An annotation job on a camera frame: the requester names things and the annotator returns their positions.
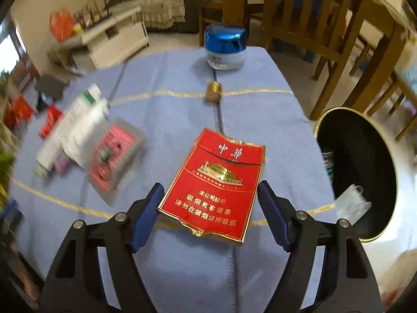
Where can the small gold cap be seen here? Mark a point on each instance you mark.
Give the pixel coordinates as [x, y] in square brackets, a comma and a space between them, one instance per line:
[213, 92]

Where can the small red packet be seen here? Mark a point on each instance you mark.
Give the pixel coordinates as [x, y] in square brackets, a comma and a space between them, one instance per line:
[50, 120]

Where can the wooden dining table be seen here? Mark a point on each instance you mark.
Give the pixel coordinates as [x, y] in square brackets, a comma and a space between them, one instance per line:
[387, 22]

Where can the beige fringed blanket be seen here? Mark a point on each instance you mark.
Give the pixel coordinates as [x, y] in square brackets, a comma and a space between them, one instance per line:
[161, 6]

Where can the red boxes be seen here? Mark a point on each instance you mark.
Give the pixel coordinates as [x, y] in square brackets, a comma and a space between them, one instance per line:
[18, 112]

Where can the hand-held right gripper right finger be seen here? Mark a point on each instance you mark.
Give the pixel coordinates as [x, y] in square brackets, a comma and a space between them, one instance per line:
[275, 215]

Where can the red cigarette pack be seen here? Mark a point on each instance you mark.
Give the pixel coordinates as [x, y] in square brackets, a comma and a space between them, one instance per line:
[211, 186]

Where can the blue-lidded white jar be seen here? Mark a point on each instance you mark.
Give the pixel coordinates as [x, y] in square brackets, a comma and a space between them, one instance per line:
[224, 40]

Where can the black round trash bin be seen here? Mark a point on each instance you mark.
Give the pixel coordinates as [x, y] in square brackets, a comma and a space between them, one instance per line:
[358, 156]

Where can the blue tablecloth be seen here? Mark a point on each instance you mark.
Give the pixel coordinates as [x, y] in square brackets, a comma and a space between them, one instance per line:
[169, 114]

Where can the wooden slatted chair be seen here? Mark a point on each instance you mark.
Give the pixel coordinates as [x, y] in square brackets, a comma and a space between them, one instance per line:
[312, 22]

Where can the pink blister pack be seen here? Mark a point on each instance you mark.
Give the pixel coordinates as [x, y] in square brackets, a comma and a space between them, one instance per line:
[114, 159]

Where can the orange plastic bag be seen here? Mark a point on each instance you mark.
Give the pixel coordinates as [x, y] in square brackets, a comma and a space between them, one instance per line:
[62, 24]

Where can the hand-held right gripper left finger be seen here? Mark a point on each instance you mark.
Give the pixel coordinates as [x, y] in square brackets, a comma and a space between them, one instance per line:
[147, 216]

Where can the clear plastic bottle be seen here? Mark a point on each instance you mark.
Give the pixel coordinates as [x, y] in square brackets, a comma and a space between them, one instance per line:
[328, 166]

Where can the white low cabinet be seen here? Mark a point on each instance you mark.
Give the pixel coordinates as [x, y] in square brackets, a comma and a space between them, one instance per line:
[110, 39]

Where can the white tube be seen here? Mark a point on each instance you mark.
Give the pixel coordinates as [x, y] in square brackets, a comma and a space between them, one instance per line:
[57, 140]

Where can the dark grey stool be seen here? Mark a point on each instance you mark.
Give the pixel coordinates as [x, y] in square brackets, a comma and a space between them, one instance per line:
[49, 86]

